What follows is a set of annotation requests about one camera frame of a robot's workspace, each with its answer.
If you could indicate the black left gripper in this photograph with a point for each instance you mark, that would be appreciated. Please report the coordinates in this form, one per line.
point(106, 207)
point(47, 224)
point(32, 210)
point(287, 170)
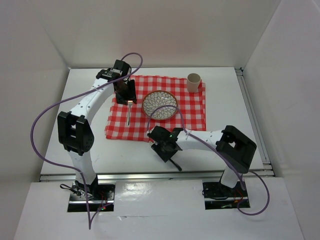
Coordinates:
point(130, 96)

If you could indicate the floral patterned ceramic plate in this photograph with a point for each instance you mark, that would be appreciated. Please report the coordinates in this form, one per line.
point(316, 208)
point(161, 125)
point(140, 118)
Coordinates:
point(159, 105)

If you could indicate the beige paper cup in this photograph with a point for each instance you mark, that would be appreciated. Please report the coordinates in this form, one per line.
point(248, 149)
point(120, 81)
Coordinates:
point(193, 82)

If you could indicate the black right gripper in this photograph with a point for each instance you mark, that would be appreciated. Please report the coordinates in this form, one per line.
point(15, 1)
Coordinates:
point(156, 146)

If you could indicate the aluminium frame rail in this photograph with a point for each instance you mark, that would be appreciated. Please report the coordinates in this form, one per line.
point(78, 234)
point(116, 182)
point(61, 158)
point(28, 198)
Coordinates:
point(227, 103)

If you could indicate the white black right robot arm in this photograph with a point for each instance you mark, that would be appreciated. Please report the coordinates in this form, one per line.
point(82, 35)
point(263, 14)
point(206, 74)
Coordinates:
point(230, 144)

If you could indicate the silver table knife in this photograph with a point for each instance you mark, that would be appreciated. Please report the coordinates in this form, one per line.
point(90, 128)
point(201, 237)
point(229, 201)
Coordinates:
point(176, 165)

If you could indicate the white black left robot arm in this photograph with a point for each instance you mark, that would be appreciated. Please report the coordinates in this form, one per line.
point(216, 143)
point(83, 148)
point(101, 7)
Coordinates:
point(74, 126)

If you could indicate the silver fork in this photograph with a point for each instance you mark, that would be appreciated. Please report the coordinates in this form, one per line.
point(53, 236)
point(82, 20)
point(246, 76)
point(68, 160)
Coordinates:
point(128, 118)

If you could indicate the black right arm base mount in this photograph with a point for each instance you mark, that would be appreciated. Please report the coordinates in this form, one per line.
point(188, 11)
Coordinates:
point(220, 197)

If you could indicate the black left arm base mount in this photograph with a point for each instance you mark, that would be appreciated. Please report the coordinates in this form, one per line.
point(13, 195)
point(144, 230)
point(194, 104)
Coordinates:
point(102, 199)

